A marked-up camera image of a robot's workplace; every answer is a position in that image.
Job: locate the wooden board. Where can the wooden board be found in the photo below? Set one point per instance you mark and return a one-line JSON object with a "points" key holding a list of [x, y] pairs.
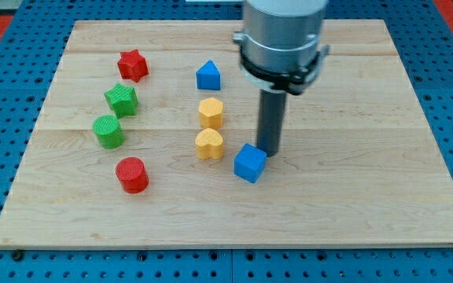
{"points": [[358, 166]]}

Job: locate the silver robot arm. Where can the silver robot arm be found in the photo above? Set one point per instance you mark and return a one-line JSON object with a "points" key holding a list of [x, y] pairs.
{"points": [[279, 44]]}

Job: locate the blue cube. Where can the blue cube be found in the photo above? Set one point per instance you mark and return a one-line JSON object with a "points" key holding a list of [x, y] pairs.
{"points": [[249, 163]]}

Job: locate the blue triangle block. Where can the blue triangle block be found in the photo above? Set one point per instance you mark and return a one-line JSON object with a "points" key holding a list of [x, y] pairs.
{"points": [[208, 77]]}

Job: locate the green star block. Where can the green star block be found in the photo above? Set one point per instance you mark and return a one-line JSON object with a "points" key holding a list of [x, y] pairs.
{"points": [[122, 100]]}

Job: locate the red star block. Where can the red star block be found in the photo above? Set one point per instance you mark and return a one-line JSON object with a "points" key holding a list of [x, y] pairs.
{"points": [[132, 65]]}

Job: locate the green cylinder block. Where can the green cylinder block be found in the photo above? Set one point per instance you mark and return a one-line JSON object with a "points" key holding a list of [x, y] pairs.
{"points": [[108, 132]]}

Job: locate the red cylinder block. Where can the red cylinder block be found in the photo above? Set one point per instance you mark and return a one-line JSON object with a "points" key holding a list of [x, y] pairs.
{"points": [[132, 175]]}

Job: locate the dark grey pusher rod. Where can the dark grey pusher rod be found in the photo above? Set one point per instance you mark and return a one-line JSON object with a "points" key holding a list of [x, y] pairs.
{"points": [[270, 119]]}

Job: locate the yellow hexagon block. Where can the yellow hexagon block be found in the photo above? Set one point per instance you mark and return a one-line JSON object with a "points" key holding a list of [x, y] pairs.
{"points": [[211, 113]]}

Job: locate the yellow heart block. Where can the yellow heart block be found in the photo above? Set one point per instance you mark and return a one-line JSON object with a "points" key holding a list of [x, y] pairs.
{"points": [[209, 144]]}

